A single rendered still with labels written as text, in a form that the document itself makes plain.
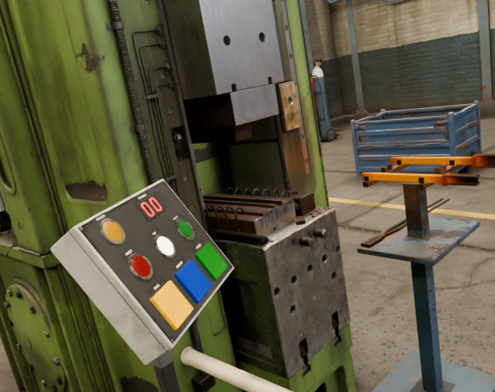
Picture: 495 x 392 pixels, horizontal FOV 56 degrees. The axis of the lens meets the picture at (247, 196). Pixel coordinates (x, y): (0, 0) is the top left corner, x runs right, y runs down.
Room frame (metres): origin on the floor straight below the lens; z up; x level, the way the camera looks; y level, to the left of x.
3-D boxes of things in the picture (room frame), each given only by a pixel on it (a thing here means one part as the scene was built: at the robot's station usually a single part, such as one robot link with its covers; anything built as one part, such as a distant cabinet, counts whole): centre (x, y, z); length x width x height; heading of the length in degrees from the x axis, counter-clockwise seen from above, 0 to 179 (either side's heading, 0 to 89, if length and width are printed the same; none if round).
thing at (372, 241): (1.82, -0.64, 0.71); 0.60 x 0.04 x 0.01; 127
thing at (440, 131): (5.21, -1.98, 0.36); 1.20 x 0.80 x 0.72; 43
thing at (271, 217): (1.56, 0.07, 0.96); 0.42 x 0.20 x 0.09; 45
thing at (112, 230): (0.85, 0.26, 1.16); 0.05 x 0.03 x 0.04; 135
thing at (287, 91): (1.73, -0.21, 1.27); 0.09 x 0.02 x 0.17; 135
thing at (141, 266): (0.84, 0.22, 1.09); 0.05 x 0.03 x 0.04; 135
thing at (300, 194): (1.58, -0.16, 0.95); 0.12 x 0.08 x 0.06; 45
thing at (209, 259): (1.01, 0.11, 1.01); 0.07 x 0.05 x 0.07; 160
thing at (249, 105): (1.56, 0.07, 1.32); 0.42 x 0.20 x 0.10; 45
